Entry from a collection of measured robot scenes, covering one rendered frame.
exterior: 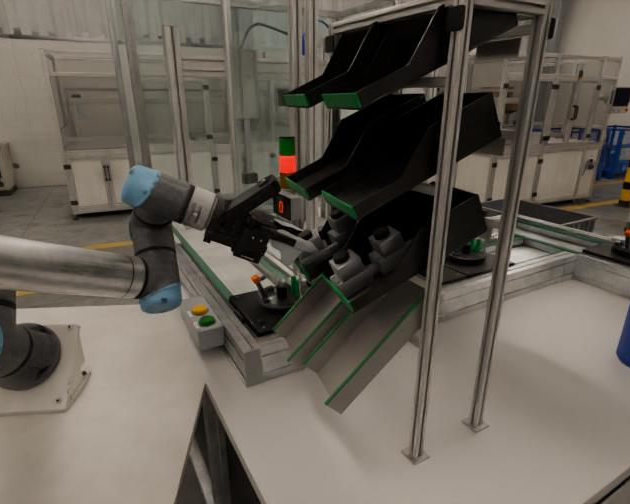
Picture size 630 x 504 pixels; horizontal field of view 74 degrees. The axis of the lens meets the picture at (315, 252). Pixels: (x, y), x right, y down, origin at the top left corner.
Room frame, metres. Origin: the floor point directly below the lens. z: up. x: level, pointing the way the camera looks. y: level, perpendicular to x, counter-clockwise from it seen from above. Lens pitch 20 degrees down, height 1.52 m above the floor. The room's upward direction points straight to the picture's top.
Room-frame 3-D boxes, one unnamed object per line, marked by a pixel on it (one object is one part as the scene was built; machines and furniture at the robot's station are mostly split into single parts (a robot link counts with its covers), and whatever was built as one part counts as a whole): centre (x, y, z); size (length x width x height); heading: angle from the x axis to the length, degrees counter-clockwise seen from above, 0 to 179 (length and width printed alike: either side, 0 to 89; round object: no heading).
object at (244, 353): (1.24, 0.36, 0.91); 0.89 x 0.06 x 0.11; 29
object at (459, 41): (0.82, -0.19, 1.26); 0.36 x 0.21 x 0.80; 29
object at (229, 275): (1.35, 0.22, 0.91); 0.84 x 0.28 x 0.10; 29
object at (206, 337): (1.05, 0.32, 0.93); 0.21 x 0.07 x 0.06; 29
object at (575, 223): (2.62, -1.39, 0.73); 0.62 x 0.42 x 0.23; 29
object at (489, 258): (1.44, -0.56, 1.01); 0.24 x 0.24 x 0.13; 29
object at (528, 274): (1.32, -0.33, 0.91); 1.24 x 0.33 x 0.10; 119
